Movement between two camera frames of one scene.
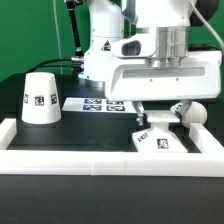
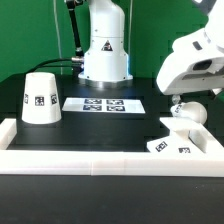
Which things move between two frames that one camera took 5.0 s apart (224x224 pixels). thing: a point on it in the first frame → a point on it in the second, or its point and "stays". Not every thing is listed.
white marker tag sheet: (98, 105) stays
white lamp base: (158, 138) → (185, 136)
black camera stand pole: (71, 8) stays
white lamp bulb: (196, 114) stays
